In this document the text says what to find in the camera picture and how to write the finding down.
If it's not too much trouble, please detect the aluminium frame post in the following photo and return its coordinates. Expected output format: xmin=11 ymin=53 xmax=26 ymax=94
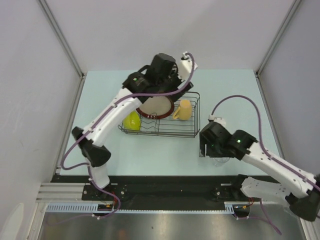
xmin=255 ymin=0 xmax=303 ymax=77
xmin=36 ymin=0 xmax=85 ymax=79

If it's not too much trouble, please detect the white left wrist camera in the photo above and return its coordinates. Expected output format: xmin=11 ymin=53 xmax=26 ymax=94
xmin=177 ymin=51 xmax=198 ymax=81

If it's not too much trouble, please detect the yellow green bowl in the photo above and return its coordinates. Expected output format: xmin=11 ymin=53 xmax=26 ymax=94
xmin=122 ymin=111 xmax=141 ymax=131

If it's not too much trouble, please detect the beige mug yellow handle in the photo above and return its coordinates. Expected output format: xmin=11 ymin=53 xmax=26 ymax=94
xmin=172 ymin=99 xmax=193 ymax=121

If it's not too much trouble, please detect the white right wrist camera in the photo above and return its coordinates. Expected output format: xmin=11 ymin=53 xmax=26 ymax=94
xmin=208 ymin=114 xmax=227 ymax=127

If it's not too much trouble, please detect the left aluminium frame post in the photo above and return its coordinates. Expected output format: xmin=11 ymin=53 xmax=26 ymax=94
xmin=36 ymin=0 xmax=85 ymax=79

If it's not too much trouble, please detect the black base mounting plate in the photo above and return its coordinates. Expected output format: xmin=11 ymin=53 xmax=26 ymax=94
xmin=50 ymin=174 xmax=293 ymax=204

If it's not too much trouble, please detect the dark wire dish rack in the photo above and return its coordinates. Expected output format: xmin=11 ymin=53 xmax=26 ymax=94
xmin=118 ymin=91 xmax=201 ymax=138

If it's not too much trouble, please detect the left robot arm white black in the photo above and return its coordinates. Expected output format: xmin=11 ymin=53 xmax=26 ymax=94
xmin=71 ymin=52 xmax=198 ymax=200

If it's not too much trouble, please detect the white slotted cable duct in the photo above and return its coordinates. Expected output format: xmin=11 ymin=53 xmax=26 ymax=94
xmin=45 ymin=203 xmax=244 ymax=214

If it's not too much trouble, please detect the red rimmed round plate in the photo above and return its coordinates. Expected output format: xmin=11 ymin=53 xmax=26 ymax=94
xmin=136 ymin=96 xmax=175 ymax=120

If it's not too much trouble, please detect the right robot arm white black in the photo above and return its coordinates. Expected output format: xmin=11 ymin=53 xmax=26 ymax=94
xmin=199 ymin=120 xmax=320 ymax=222

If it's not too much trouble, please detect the right aluminium frame post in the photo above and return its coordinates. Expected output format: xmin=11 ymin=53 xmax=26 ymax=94
xmin=255 ymin=0 xmax=303 ymax=77

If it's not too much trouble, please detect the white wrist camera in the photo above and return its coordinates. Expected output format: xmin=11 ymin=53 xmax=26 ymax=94
xmin=208 ymin=114 xmax=227 ymax=127
xmin=177 ymin=51 xmax=198 ymax=81

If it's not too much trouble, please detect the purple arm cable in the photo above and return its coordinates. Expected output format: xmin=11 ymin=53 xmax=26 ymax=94
xmin=60 ymin=51 xmax=195 ymax=221
xmin=208 ymin=94 xmax=320 ymax=236

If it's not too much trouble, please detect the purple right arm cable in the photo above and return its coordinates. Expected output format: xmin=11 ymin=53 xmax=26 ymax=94
xmin=208 ymin=94 xmax=320 ymax=236

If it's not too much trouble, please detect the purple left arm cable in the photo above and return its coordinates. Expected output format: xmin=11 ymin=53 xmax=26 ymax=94
xmin=60 ymin=51 xmax=195 ymax=221

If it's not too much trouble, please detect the aluminium front rail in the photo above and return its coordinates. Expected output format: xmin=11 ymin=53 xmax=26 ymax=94
xmin=35 ymin=182 xmax=311 ymax=204

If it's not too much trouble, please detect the clear plastic cup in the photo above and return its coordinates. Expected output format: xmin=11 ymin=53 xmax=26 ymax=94
xmin=213 ymin=157 xmax=230 ymax=167

